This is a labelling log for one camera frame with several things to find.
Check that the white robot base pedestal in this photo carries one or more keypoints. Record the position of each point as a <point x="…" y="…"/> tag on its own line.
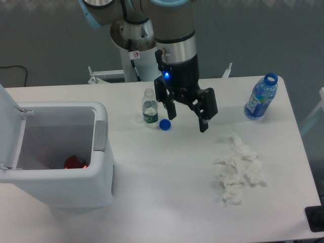
<point x="137" y="48"/>

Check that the blue plastic bottle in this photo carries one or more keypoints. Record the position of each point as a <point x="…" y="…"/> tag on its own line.
<point x="262" y="94"/>

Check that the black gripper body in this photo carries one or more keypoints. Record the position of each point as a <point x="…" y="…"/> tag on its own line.
<point x="181" y="79"/>

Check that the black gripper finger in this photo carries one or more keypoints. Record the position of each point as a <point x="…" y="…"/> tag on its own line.
<point x="205" y="107"/>
<point x="166" y="99"/>

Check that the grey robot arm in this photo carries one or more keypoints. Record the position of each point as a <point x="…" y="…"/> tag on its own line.
<point x="157" y="42"/>

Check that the white trash can body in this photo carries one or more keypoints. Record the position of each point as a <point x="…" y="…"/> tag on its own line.
<point x="53" y="132"/>

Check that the red trash item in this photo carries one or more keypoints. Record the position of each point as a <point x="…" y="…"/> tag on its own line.
<point x="75" y="162"/>

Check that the crumpled white tissue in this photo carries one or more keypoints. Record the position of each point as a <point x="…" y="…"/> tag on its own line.
<point x="241" y="167"/>

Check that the white trash can lid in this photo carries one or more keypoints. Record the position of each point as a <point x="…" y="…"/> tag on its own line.
<point x="13" y="120"/>

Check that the white bottle cap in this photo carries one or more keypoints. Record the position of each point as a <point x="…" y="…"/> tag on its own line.
<point x="138" y="119"/>

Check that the blue bottle cap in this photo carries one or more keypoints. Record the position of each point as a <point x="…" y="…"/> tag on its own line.
<point x="165" y="124"/>

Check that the black device at edge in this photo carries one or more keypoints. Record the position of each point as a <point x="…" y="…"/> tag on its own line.
<point x="314" y="216"/>

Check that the clear plastic bottle green label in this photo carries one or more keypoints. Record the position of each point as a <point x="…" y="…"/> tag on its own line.
<point x="149" y="108"/>

